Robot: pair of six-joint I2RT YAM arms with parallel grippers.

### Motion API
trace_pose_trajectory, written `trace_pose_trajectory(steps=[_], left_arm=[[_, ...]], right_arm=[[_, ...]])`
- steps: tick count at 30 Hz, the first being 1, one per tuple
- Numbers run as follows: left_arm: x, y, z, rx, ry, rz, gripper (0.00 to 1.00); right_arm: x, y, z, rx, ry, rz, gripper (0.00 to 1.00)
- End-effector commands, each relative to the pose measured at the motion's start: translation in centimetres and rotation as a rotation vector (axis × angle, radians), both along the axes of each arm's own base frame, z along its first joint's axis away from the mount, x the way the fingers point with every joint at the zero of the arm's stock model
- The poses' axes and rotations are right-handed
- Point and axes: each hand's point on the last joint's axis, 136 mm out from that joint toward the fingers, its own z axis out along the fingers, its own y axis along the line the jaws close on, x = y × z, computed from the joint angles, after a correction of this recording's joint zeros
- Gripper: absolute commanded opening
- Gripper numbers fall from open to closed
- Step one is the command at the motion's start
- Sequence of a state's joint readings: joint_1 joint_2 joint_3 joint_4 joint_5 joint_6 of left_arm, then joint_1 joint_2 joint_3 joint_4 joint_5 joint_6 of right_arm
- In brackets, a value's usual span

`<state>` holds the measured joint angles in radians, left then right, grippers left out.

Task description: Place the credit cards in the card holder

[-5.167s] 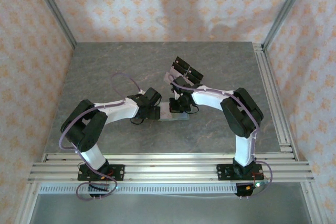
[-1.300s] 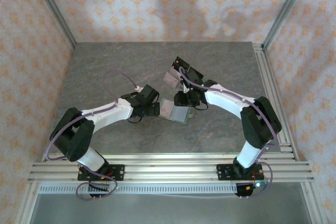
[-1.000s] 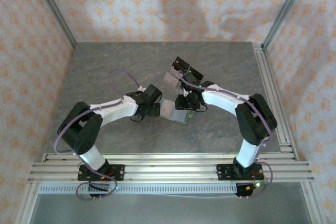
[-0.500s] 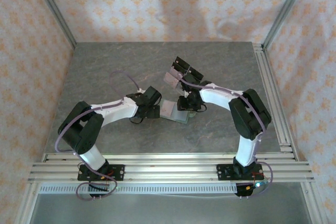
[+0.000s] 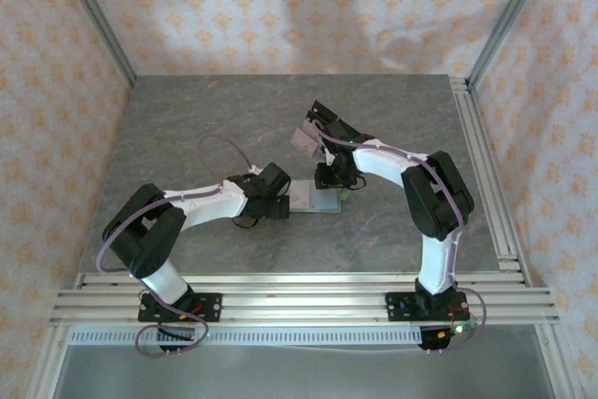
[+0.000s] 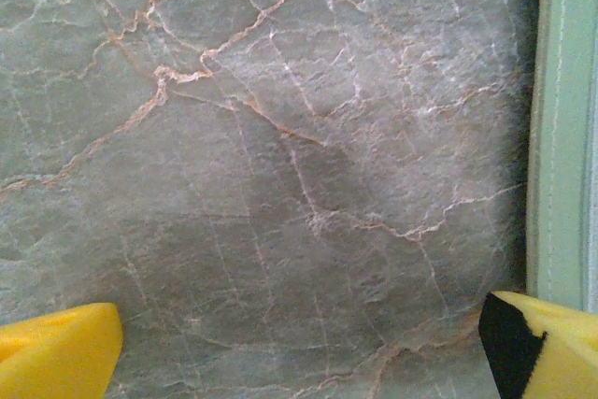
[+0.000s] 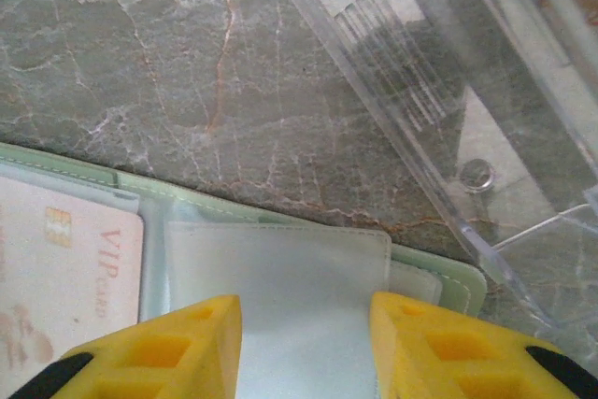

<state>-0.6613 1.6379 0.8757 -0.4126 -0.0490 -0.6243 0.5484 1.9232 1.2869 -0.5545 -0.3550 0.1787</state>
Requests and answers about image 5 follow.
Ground green card holder wallet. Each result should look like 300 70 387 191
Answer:
288 178 345 216

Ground black gold-lined card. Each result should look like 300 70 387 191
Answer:
306 109 331 133

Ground aluminium mounting rails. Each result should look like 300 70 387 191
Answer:
49 271 561 328

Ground aluminium side rails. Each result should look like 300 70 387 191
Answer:
449 75 533 289

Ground grey metal sheet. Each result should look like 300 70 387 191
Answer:
53 344 560 399

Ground patterned backdrop cloth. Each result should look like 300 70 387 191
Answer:
0 0 598 399

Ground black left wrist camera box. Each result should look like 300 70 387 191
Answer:
254 162 292 197

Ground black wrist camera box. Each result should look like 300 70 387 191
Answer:
254 162 292 197
325 120 374 148

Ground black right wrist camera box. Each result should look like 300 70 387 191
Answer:
325 120 374 148

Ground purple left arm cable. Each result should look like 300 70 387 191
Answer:
94 134 260 359

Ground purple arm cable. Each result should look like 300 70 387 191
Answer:
94 134 260 359
310 118 491 354

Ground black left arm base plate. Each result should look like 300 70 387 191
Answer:
137 292 223 324

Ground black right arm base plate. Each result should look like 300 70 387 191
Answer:
385 291 468 323

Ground white slotted cable tray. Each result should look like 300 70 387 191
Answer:
68 327 424 348

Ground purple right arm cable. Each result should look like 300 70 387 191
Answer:
310 118 491 354

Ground aluminium frame post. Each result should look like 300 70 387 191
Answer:
465 0 557 91
52 0 138 91

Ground aluminium frame leg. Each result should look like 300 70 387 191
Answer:
25 325 71 399
534 323 588 399

